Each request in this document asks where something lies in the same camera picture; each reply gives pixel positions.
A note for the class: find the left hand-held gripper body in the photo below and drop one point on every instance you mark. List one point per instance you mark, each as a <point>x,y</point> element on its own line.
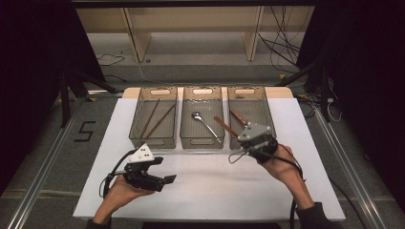
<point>140,178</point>

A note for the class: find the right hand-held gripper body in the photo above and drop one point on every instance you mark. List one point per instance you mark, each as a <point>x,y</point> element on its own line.
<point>262,143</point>

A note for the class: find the translucent grey plastic bin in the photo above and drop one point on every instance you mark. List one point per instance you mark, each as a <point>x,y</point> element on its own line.
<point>254,111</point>
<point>154,127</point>
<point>202,127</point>

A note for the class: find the shiny metal spoon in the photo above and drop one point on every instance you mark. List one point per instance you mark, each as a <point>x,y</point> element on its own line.
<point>196,115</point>

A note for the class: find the person's left hand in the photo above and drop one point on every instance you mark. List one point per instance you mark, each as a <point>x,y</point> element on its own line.
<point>122,194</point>

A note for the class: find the person's right hand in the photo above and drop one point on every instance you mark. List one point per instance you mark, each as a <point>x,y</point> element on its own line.
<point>281,168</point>

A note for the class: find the white table cover sheet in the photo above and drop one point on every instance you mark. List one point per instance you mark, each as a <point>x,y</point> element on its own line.
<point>203,191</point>

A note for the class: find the black tripod stand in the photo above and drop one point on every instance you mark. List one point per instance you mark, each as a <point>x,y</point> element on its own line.
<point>65,101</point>
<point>324,95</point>

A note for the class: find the black curtain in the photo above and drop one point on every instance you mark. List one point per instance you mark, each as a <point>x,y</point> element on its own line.
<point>366,79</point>
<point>31,79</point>

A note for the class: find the aluminium floor rail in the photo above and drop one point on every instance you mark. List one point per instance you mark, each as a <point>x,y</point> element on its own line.
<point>347,165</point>
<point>41,178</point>

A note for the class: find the light wooden desk frame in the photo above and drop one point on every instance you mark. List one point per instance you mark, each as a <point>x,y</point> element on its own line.
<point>191,19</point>

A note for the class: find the black metal frame bar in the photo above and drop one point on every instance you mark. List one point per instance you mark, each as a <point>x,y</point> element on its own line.
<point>191,3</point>

